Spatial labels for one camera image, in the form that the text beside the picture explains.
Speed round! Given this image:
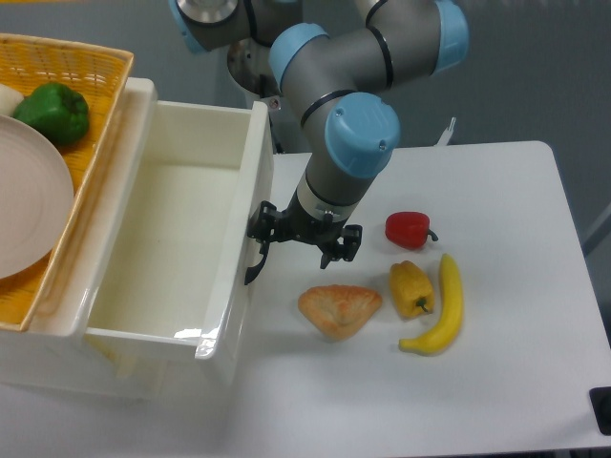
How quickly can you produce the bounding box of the yellow banana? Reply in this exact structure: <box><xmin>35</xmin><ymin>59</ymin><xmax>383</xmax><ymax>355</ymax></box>
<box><xmin>398</xmin><ymin>254</ymin><xmax>464</xmax><ymax>356</ymax></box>

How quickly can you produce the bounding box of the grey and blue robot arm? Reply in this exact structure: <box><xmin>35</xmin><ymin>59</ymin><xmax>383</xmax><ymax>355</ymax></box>
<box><xmin>170</xmin><ymin>1</ymin><xmax>470</xmax><ymax>265</ymax></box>

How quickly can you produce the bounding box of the red bell pepper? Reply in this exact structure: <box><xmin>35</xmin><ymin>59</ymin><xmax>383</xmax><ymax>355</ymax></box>
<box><xmin>385</xmin><ymin>211</ymin><xmax>438</xmax><ymax>250</ymax></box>

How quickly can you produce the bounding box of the white metal base frame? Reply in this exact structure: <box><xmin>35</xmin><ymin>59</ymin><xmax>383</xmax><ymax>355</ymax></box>
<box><xmin>434</xmin><ymin>116</ymin><xmax>456</xmax><ymax>147</ymax></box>

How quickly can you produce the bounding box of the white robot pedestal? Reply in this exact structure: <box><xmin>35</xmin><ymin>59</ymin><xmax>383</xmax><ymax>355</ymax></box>
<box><xmin>225</xmin><ymin>37</ymin><xmax>311</xmax><ymax>156</ymax></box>

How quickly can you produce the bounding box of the beige round plate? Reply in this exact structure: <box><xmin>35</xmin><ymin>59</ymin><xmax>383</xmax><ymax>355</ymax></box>
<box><xmin>1</xmin><ymin>116</ymin><xmax>74</xmax><ymax>278</ymax></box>

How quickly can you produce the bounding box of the yellow bell pepper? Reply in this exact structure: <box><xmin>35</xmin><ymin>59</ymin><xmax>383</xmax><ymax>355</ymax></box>
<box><xmin>389</xmin><ymin>260</ymin><xmax>435</xmax><ymax>320</ymax></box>

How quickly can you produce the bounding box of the yellow woven basket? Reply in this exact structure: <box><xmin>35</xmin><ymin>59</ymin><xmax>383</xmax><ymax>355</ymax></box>
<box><xmin>0</xmin><ymin>31</ymin><xmax>136</xmax><ymax>332</ymax></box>

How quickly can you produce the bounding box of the white round vegetable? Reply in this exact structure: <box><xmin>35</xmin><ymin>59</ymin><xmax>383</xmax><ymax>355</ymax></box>
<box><xmin>0</xmin><ymin>84</ymin><xmax>24</xmax><ymax>116</ymax></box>

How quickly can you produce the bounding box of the triangular baked pastry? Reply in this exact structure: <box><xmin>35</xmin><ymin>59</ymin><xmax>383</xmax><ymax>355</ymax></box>
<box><xmin>298</xmin><ymin>284</ymin><xmax>383</xmax><ymax>342</ymax></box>

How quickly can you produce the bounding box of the white drawer cabinet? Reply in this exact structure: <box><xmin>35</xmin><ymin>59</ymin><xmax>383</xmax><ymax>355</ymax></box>
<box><xmin>1</xmin><ymin>78</ymin><xmax>165</xmax><ymax>399</ymax></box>

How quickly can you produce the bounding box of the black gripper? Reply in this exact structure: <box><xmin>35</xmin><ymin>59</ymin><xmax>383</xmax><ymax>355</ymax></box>
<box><xmin>246</xmin><ymin>200</ymin><xmax>363</xmax><ymax>269</ymax></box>

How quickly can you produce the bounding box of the black corner device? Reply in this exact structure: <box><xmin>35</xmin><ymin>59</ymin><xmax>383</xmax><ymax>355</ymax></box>
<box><xmin>589</xmin><ymin>386</ymin><xmax>611</xmax><ymax>436</ymax></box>

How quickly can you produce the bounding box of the green bell pepper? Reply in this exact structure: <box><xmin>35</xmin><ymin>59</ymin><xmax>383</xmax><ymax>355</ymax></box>
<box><xmin>12</xmin><ymin>82</ymin><xmax>90</xmax><ymax>146</ymax></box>

